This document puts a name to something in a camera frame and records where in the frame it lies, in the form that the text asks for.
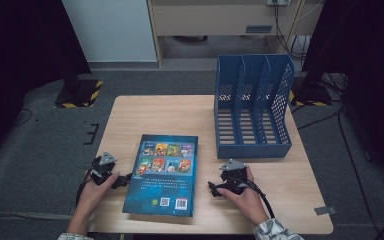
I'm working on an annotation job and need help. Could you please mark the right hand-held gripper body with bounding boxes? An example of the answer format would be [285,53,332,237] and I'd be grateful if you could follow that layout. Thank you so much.
[218,158,250,196]

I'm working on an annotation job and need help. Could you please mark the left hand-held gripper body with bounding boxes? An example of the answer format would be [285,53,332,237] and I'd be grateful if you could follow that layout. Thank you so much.
[89,151,120,187]

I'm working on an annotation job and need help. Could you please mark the blue plastic file rack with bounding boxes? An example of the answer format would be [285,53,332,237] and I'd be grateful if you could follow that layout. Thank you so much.
[214,54,295,160]

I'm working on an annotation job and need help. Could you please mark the person's left hand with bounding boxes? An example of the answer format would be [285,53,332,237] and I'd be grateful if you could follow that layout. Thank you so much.
[77,170,121,216]

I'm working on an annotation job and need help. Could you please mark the person's right hand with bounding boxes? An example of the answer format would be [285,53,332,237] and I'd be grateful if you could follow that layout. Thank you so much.
[215,165,270,227]

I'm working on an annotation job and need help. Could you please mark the grey tape strip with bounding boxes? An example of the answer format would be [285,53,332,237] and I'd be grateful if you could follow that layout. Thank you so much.
[313,205,337,216]

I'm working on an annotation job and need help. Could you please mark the white cabinet panel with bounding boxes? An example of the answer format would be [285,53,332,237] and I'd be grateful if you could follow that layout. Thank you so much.
[61,0,158,64]

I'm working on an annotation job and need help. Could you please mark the black curtain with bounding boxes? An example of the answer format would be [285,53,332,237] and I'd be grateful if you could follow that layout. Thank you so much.
[0,0,93,168]
[301,0,384,188]

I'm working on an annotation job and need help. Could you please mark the grey label on desk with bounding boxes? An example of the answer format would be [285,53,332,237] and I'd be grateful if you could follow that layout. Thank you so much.
[245,24,274,35]

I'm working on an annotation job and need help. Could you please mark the beige wooden desk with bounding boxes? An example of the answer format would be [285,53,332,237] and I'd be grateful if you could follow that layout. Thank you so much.
[146,0,325,69]

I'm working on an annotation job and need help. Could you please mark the left hand-held gripper cable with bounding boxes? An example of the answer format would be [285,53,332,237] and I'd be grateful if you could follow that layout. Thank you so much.
[74,168,94,208]

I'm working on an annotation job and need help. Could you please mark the hand-held gripper cable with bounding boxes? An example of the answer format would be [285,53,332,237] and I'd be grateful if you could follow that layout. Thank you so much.
[74,168,94,208]
[235,177,276,220]

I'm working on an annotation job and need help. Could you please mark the right hand-held gripper cable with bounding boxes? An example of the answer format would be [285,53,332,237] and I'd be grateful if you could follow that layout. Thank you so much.
[235,177,276,220]

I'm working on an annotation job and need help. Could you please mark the black looped floor cable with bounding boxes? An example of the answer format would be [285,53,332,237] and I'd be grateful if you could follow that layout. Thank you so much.
[12,108,34,127]

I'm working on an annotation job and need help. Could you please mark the long black floor cable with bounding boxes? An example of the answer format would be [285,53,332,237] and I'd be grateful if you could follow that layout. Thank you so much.
[296,106,384,240]

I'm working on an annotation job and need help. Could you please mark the bundle of hanging cables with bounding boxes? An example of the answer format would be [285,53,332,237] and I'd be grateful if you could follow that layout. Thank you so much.
[272,0,314,63]

